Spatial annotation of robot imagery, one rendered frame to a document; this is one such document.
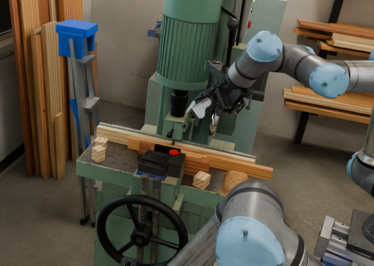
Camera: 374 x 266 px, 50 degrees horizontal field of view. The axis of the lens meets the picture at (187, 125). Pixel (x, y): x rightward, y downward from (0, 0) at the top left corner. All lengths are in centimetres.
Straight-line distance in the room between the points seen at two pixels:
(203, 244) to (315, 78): 45
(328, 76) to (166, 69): 54
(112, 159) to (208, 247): 64
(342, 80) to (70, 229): 192
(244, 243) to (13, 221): 205
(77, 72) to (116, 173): 83
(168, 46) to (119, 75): 270
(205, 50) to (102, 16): 265
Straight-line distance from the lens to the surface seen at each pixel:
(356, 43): 319
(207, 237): 91
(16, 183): 292
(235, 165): 146
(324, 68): 96
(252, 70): 102
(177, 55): 125
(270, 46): 99
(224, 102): 111
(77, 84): 211
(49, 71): 262
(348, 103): 336
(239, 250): 70
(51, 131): 277
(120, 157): 146
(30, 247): 244
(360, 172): 151
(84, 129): 221
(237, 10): 156
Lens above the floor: 167
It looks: 26 degrees down
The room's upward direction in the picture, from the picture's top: 9 degrees clockwise
